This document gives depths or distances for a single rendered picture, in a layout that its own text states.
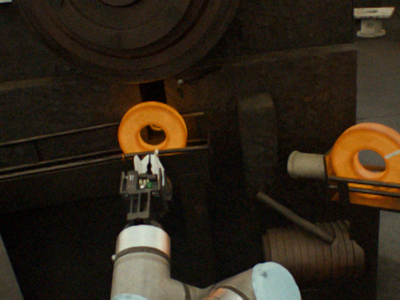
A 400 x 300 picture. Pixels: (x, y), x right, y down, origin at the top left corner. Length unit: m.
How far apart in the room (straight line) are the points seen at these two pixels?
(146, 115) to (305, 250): 0.46
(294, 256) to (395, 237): 0.97
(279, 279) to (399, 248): 1.29
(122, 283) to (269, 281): 0.22
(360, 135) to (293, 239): 0.27
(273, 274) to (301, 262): 0.40
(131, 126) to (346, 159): 0.48
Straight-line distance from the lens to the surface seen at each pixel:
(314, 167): 1.06
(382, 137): 0.99
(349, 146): 1.02
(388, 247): 1.97
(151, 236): 0.80
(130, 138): 1.14
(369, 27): 4.72
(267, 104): 1.08
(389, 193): 1.02
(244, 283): 0.70
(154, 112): 1.11
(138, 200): 0.87
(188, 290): 0.80
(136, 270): 0.77
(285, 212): 1.11
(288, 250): 1.10
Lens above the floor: 1.20
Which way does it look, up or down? 26 degrees down
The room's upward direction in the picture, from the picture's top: 7 degrees counter-clockwise
